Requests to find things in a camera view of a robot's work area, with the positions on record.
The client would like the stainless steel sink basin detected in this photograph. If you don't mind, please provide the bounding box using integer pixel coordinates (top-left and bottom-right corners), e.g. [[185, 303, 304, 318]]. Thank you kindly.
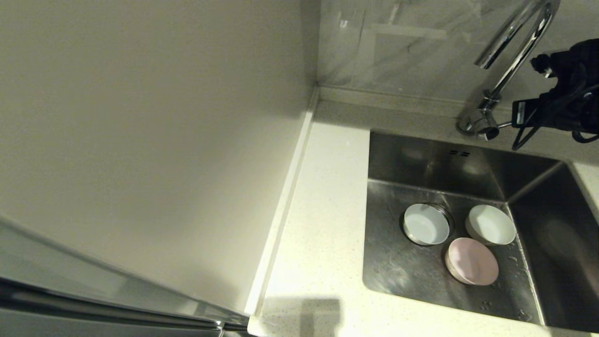
[[361, 130, 599, 334]]

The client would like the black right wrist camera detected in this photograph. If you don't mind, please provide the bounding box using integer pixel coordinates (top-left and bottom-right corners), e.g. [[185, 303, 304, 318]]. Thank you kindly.
[[511, 99, 529, 128]]

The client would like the white countertop upstand trim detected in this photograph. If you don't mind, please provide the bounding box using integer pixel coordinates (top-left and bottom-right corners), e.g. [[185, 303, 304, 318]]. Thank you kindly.
[[243, 88, 320, 316]]

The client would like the light blue bowl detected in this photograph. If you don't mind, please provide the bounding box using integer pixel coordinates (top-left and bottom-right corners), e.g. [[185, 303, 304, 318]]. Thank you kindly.
[[402, 203, 451, 246]]

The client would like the white ceramic bowl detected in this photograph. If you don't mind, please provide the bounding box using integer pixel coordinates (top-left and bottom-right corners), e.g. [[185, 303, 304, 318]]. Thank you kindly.
[[465, 204, 517, 247]]

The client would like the chrome gooseneck faucet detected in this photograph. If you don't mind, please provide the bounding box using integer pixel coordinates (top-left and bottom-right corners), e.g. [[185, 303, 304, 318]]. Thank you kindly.
[[458, 0, 561, 141]]

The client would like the stainless steel appliance door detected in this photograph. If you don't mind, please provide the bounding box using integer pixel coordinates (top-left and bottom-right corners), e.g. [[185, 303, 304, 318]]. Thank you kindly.
[[0, 215, 249, 337]]

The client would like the pink bowl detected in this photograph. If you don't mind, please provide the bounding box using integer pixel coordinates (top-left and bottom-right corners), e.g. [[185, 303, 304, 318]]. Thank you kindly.
[[445, 237, 500, 286]]

